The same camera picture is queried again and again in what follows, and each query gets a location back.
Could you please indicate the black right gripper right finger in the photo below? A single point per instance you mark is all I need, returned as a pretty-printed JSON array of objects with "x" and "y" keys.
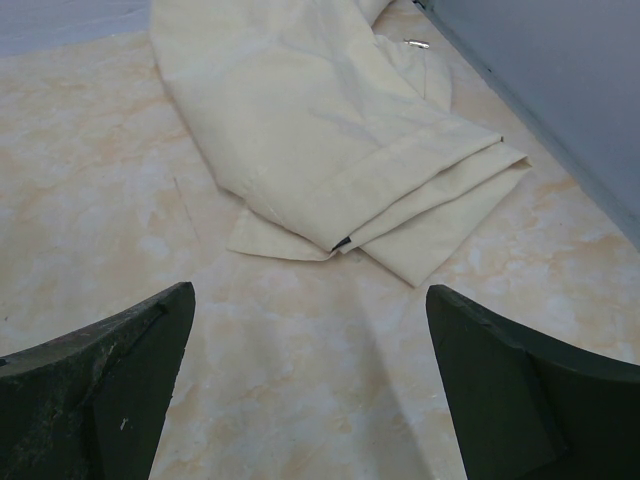
[{"x": 525, "y": 405}]

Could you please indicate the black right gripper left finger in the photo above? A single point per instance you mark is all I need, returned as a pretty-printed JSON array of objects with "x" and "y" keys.
[{"x": 91, "y": 404}]

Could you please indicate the cream folded cloth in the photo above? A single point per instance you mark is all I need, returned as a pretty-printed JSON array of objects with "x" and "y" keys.
[{"x": 334, "y": 137}]

